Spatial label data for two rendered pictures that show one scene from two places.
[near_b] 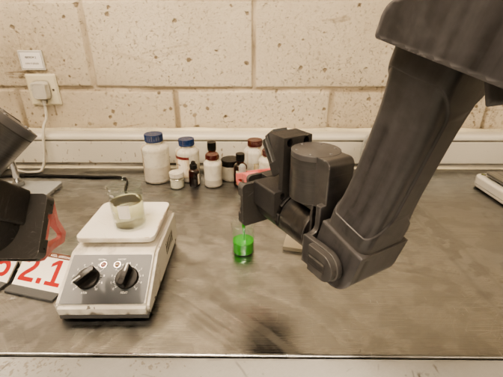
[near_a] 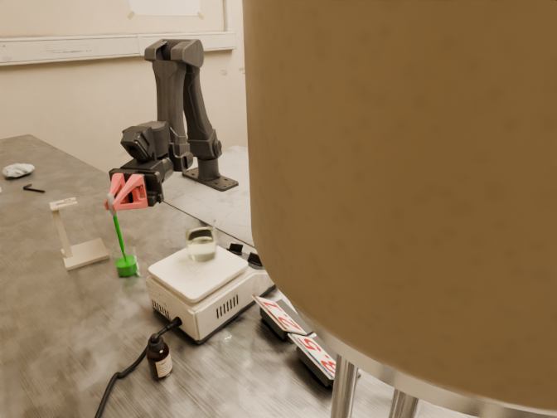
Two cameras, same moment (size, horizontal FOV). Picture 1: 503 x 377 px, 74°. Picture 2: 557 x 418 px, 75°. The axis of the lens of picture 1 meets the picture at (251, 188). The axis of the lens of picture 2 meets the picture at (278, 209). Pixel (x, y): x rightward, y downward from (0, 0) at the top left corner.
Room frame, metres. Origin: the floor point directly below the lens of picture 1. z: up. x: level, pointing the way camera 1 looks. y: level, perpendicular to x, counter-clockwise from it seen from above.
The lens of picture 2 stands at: (0.76, 0.62, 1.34)
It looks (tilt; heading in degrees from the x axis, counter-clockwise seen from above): 27 degrees down; 221
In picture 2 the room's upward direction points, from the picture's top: straight up
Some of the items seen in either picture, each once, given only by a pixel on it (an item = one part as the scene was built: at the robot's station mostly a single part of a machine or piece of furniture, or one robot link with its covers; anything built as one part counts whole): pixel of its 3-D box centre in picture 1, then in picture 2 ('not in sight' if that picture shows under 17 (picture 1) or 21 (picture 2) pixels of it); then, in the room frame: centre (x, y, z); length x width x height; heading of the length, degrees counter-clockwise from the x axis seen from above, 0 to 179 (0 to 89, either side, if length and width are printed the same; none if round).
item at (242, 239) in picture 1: (242, 236); (125, 259); (0.51, 0.02, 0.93); 0.04 x 0.04 x 0.06
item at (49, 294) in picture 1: (40, 273); (282, 313); (0.42, 0.33, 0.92); 0.09 x 0.06 x 0.04; 76
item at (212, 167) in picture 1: (212, 169); not in sight; (0.81, 0.10, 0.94); 0.05 x 0.05 x 0.09
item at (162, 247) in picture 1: (126, 250); (213, 281); (0.45, 0.21, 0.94); 0.22 x 0.13 x 0.08; 1
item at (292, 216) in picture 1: (308, 218); (156, 167); (0.37, -0.07, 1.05); 0.07 x 0.06 x 0.07; 30
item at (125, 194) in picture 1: (126, 203); (200, 239); (0.46, 0.20, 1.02); 0.06 x 0.05 x 0.08; 34
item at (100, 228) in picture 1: (126, 220); (199, 267); (0.48, 0.21, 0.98); 0.12 x 0.12 x 0.01; 1
